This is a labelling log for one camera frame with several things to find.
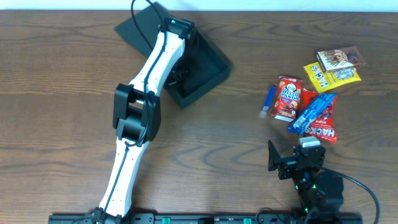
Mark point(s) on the small blue stick pack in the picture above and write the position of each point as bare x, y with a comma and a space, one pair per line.
269, 99

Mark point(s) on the red Hello Panda pack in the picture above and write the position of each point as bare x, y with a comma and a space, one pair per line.
288, 98

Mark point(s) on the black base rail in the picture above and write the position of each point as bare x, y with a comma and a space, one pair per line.
149, 218

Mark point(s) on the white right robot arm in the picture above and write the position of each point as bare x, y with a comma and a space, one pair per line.
320, 192

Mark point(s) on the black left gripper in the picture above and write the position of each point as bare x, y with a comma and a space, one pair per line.
173, 83

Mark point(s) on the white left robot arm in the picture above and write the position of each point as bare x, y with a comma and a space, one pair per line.
136, 117

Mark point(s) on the red Hacks candy bag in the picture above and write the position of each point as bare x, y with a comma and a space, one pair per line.
323, 127

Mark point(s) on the black box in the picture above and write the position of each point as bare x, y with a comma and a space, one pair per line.
207, 65

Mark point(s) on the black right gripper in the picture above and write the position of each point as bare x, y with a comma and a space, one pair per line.
292, 162

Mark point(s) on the yellow Hacks candy bag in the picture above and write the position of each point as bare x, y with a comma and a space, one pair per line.
325, 81

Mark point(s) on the blue wrapped cookie pack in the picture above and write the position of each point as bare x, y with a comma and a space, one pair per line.
311, 113

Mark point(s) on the brown Pocky box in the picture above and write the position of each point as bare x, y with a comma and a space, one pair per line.
340, 59

